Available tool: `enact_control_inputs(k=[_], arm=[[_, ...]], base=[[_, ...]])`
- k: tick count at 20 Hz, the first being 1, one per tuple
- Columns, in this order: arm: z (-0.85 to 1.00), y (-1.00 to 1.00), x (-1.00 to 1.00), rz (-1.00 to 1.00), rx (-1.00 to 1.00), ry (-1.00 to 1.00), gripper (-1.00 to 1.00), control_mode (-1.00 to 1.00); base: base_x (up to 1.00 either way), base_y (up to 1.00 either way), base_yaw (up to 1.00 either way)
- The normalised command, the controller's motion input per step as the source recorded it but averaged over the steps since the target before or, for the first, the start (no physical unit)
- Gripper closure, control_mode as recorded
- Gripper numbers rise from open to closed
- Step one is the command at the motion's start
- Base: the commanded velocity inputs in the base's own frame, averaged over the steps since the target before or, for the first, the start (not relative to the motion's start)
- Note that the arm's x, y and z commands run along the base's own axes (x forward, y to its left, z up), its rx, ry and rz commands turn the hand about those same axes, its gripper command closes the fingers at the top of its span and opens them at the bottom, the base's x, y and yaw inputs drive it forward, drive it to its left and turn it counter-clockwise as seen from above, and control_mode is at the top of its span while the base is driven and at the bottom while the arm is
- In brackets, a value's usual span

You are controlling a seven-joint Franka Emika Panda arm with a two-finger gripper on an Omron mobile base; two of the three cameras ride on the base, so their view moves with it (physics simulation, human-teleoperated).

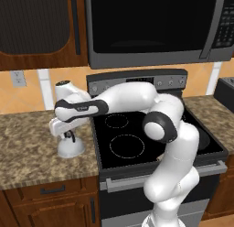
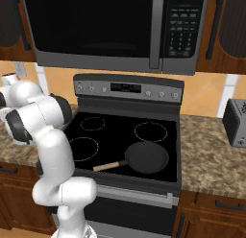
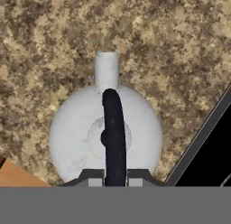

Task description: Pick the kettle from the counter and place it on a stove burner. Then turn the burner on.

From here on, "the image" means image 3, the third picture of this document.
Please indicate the brown wooden cupboard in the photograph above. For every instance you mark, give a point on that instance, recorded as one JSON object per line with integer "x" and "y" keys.
{"x": 15, "y": 176}

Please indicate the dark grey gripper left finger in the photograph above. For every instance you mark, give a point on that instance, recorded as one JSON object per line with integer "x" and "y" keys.
{"x": 90, "y": 177}

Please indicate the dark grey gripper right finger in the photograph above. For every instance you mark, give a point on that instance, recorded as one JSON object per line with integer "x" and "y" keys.
{"x": 139, "y": 176}

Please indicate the black hob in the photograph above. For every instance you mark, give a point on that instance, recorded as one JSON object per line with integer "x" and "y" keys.
{"x": 210, "y": 155}

